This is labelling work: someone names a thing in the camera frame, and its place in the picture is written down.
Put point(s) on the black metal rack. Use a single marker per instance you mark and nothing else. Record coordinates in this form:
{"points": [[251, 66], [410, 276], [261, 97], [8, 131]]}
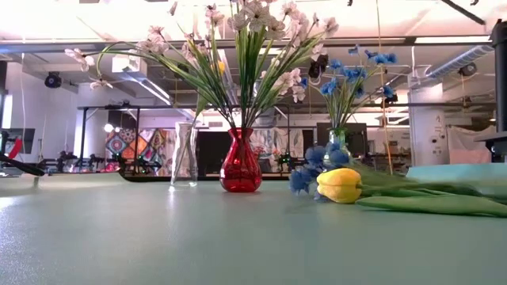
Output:
{"points": [[136, 130]]}

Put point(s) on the colourful patchwork quilt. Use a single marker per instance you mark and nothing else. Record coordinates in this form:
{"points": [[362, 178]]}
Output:
{"points": [[126, 146]]}

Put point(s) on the green table mat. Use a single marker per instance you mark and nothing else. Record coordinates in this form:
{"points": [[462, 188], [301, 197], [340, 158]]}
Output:
{"points": [[237, 245]]}

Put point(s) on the black background monitor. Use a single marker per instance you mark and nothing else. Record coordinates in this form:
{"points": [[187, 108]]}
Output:
{"points": [[356, 138]]}

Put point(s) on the clear glass vase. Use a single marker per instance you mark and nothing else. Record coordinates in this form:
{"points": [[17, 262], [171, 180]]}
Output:
{"points": [[184, 158]]}

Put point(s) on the green glass vase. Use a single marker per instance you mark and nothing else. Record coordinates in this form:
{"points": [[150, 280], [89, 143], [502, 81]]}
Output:
{"points": [[336, 136]]}

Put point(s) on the black ceiling spotlight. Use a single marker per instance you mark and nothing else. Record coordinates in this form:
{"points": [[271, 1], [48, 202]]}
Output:
{"points": [[52, 80], [468, 69], [318, 67]]}

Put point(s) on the blue artificial flower bunch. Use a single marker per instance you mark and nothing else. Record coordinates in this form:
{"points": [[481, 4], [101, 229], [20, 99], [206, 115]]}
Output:
{"points": [[301, 180], [350, 73]]}

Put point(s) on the red glass vase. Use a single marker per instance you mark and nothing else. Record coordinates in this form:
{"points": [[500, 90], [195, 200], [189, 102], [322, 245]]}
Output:
{"points": [[241, 170]]}

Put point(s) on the black cabinet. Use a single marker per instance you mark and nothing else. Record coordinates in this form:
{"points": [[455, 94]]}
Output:
{"points": [[210, 152]]}

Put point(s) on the silver ventilation duct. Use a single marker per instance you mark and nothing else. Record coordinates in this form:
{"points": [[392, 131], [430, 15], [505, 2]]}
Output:
{"points": [[463, 59]]}

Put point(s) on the white pillar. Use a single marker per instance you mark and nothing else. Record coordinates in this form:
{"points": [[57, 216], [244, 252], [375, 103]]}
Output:
{"points": [[428, 134]]}

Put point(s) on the white hanging sheet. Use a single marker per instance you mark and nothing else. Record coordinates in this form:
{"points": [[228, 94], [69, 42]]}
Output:
{"points": [[467, 146]]}

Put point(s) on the dark side monitor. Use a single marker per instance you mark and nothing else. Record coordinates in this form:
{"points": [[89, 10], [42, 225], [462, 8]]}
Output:
{"points": [[25, 138]]}

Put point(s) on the white flower stem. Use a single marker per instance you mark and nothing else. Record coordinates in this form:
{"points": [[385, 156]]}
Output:
{"points": [[249, 79]]}

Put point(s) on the floral printed cloth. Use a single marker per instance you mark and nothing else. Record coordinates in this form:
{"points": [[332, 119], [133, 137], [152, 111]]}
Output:
{"points": [[273, 142]]}

